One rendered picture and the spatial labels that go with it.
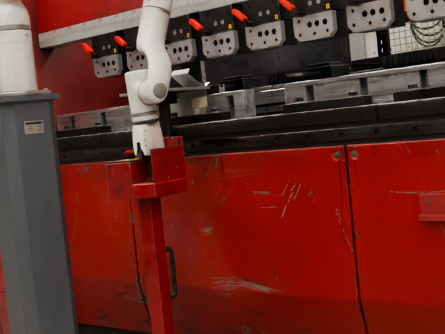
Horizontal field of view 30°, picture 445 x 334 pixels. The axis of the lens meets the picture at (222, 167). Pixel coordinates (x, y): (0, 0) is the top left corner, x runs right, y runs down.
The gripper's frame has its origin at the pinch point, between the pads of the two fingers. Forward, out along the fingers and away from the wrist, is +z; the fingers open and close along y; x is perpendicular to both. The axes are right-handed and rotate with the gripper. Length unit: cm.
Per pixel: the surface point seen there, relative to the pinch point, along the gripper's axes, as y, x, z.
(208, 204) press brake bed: -22.2, 2.3, 16.0
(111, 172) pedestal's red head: 6.0, -12.5, -1.0
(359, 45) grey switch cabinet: -512, -178, -29
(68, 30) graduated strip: -47, -75, -53
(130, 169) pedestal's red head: 5.8, -4.5, -1.4
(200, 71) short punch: -41, -7, -28
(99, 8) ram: -46, -55, -58
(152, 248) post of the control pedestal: 2.8, -3.3, 24.5
